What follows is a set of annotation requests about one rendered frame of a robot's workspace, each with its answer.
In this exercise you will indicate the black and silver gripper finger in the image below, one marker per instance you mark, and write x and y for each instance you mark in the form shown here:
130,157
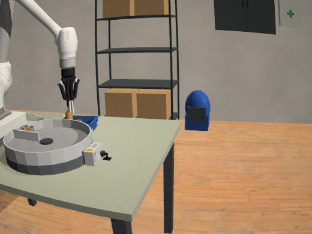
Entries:
65,94
73,91

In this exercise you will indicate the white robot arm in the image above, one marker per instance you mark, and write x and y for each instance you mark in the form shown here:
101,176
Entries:
65,39

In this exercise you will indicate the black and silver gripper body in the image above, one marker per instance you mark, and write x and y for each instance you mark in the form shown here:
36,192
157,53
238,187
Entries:
65,73

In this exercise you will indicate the blue square tray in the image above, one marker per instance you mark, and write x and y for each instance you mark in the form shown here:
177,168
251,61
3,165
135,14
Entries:
88,120

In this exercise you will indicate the grey round turning table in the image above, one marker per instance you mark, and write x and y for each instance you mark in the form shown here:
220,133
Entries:
67,142

